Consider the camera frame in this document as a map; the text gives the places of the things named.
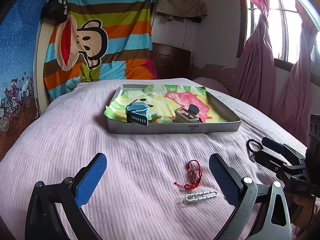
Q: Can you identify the window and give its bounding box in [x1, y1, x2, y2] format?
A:
[243, 0, 320, 66]

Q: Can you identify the pink pillow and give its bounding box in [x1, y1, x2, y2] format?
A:
[193, 77, 230, 95]

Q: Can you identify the dark wooden headboard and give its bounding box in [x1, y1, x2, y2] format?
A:
[153, 42, 191, 79]

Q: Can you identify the beige hair claw clip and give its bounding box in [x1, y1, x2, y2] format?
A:
[174, 104, 202, 123]

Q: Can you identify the striped monkey bed sheet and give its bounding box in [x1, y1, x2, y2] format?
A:
[43, 0, 158, 100]

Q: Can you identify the person's right hand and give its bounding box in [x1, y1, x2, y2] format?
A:
[293, 195, 319, 229]

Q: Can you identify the blue fabric wardrobe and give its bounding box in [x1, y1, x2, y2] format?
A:
[1, 0, 47, 157]

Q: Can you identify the white snap hair clip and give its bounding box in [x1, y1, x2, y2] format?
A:
[183, 190, 218, 205]

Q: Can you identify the pink curtain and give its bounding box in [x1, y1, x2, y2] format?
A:
[229, 0, 319, 143]

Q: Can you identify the black braided hair tie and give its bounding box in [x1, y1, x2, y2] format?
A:
[246, 139, 264, 158]

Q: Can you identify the colourful paper tray liner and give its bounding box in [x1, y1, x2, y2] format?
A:
[104, 85, 230, 123]

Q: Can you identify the grey cardboard tray box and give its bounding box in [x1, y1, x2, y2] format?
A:
[107, 85, 241, 134]

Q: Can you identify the black clip with flower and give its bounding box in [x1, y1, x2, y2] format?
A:
[149, 103, 201, 124]

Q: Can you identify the pink striped bed cover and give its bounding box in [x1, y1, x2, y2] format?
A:
[1, 80, 306, 239]

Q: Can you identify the olive hanging garment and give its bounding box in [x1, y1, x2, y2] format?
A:
[155, 0, 208, 23]

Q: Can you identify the light blue watch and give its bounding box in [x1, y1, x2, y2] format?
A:
[125, 101, 150, 126]

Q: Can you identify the red string bracelet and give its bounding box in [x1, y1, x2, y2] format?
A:
[173, 159, 203, 190]

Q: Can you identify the black tote bag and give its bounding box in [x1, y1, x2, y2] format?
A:
[41, 0, 68, 24]

